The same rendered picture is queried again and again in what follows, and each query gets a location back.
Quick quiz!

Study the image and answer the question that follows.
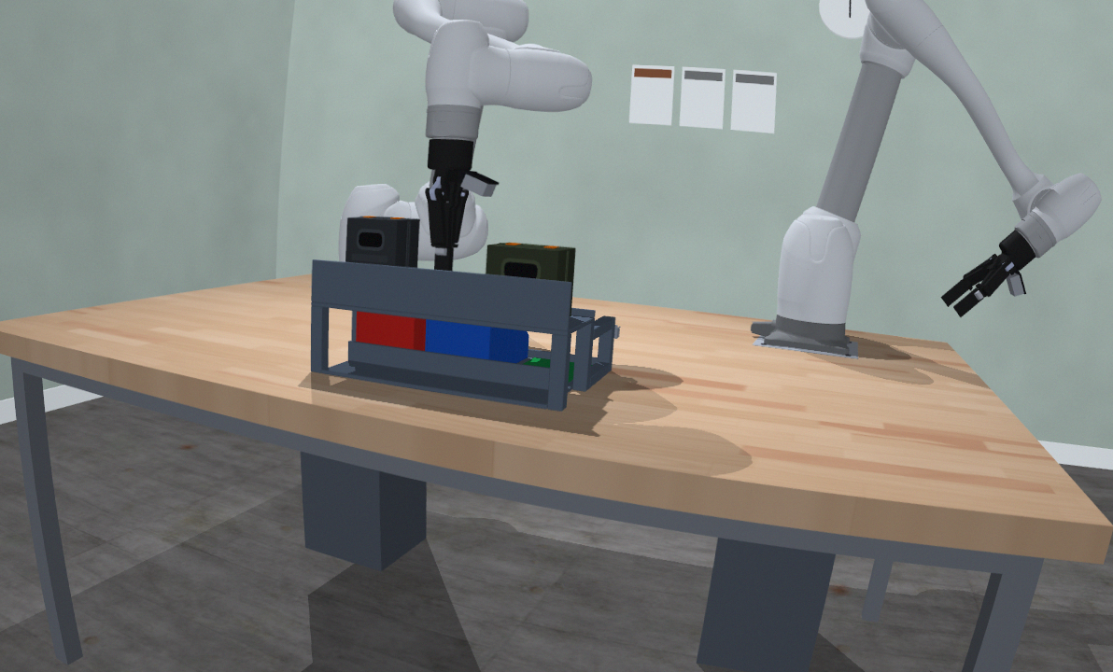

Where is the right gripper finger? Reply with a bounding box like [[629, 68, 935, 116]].
[[425, 176, 459, 271], [449, 182, 469, 271]]

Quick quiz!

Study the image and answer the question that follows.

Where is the dark green case with orange latches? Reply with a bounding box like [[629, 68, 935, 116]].
[[486, 243, 575, 305]]

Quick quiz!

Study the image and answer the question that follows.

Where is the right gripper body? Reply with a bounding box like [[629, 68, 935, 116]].
[[429, 139, 473, 202]]

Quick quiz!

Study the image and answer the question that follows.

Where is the red bin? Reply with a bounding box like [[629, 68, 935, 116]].
[[356, 312, 426, 350]]

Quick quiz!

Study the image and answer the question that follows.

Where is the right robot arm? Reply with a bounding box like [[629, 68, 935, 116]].
[[339, 0, 592, 261]]

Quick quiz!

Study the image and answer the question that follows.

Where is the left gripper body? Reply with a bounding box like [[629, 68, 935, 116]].
[[995, 231, 1036, 270]]

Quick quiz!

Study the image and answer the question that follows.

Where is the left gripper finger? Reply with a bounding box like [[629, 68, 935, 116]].
[[953, 257, 1016, 317], [940, 254, 997, 307]]

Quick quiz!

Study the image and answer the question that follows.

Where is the dark grey shelf rack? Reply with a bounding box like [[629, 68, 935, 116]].
[[311, 259, 621, 412]]

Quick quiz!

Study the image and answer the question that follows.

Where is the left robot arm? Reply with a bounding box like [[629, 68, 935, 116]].
[[751, 0, 1102, 355]]

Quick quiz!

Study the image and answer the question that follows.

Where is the blue bin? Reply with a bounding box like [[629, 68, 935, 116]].
[[425, 319, 529, 363]]

